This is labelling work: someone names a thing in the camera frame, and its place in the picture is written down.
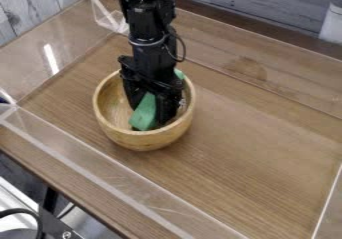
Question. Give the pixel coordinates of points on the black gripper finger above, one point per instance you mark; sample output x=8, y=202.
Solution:
x=135, y=89
x=167, y=105

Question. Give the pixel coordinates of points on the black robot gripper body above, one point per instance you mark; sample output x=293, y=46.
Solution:
x=148, y=69

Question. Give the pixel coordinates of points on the green rectangular block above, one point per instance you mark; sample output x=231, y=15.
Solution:
x=143, y=118

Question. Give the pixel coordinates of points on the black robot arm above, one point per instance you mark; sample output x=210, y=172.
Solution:
x=150, y=21

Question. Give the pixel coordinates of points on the light brown wooden bowl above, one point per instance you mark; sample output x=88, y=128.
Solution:
x=112, y=113

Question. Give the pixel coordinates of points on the black metal table leg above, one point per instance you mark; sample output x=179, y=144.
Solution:
x=50, y=201

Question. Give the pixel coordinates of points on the white cylindrical container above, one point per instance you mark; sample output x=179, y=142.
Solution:
x=331, y=26

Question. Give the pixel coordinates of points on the clear acrylic corner bracket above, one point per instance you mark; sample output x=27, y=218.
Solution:
x=110, y=19

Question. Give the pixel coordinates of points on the clear acrylic tray wall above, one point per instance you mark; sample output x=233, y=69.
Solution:
x=247, y=174

